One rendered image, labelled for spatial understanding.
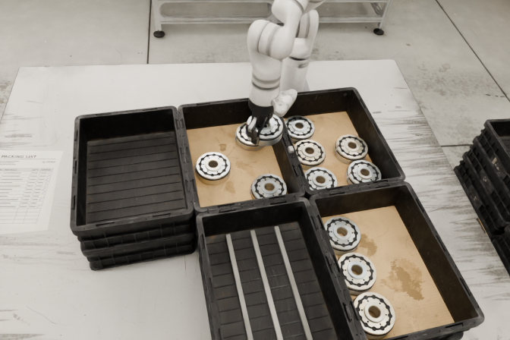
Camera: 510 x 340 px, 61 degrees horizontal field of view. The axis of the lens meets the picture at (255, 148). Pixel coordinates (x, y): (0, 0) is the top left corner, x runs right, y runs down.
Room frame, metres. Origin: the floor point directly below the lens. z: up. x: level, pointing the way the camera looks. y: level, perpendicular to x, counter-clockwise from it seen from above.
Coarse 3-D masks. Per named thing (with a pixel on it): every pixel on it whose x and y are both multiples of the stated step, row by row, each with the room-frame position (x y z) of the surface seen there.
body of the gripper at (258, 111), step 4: (248, 100) 0.82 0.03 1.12; (248, 104) 0.81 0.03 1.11; (252, 104) 0.79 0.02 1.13; (252, 108) 0.79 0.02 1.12; (256, 108) 0.78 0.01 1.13; (260, 108) 0.78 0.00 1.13; (264, 108) 0.78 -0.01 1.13; (268, 108) 0.78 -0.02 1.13; (272, 108) 0.79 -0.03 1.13; (256, 112) 0.78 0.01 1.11; (260, 112) 0.78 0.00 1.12; (264, 112) 0.78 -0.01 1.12; (268, 112) 0.78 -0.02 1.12; (272, 112) 0.79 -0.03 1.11; (252, 116) 0.79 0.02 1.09; (256, 116) 0.78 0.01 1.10; (260, 116) 0.79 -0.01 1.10; (252, 120) 0.78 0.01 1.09; (260, 120) 0.79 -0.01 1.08; (260, 124) 0.79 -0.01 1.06
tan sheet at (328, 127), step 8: (336, 112) 1.12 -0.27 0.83; (344, 112) 1.12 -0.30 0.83; (312, 120) 1.07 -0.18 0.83; (320, 120) 1.07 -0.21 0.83; (328, 120) 1.08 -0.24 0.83; (336, 120) 1.08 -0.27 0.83; (344, 120) 1.09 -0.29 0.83; (320, 128) 1.03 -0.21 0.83; (328, 128) 1.04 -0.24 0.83; (336, 128) 1.04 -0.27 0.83; (344, 128) 1.05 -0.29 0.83; (352, 128) 1.05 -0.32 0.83; (320, 136) 1.00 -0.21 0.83; (328, 136) 1.00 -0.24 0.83; (336, 136) 1.01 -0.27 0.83; (328, 144) 0.96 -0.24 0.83; (328, 152) 0.93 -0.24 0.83; (328, 160) 0.90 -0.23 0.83; (336, 160) 0.90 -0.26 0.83; (368, 160) 0.91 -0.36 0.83; (328, 168) 0.86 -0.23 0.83; (336, 168) 0.87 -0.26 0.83; (344, 168) 0.87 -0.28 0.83; (336, 176) 0.84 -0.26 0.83; (344, 176) 0.84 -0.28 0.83; (344, 184) 0.81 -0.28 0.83
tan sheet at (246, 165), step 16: (208, 128) 0.97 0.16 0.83; (224, 128) 0.98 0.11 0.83; (192, 144) 0.90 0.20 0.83; (208, 144) 0.91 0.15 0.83; (224, 144) 0.91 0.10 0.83; (192, 160) 0.83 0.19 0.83; (240, 160) 0.86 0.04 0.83; (256, 160) 0.86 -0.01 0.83; (272, 160) 0.87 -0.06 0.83; (240, 176) 0.79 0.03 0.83; (256, 176) 0.80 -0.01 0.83; (208, 192) 0.72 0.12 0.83; (224, 192) 0.73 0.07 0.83; (240, 192) 0.74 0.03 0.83
